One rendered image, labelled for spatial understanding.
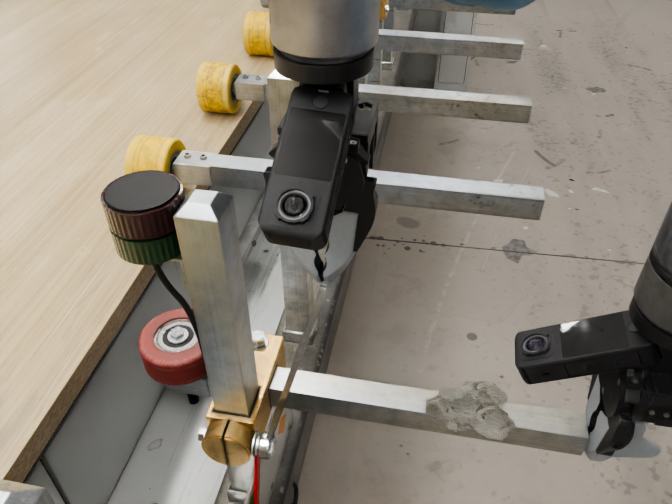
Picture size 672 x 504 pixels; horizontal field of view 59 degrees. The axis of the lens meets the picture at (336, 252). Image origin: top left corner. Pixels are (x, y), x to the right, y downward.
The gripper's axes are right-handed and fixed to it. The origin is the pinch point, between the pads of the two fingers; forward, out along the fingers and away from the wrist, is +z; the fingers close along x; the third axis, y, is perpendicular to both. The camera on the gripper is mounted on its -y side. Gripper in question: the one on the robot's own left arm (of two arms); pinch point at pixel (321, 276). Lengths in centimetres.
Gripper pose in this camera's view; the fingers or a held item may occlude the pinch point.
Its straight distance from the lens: 53.4
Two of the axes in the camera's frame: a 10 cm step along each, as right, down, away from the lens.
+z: 0.0, 7.7, 6.4
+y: 1.9, -6.3, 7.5
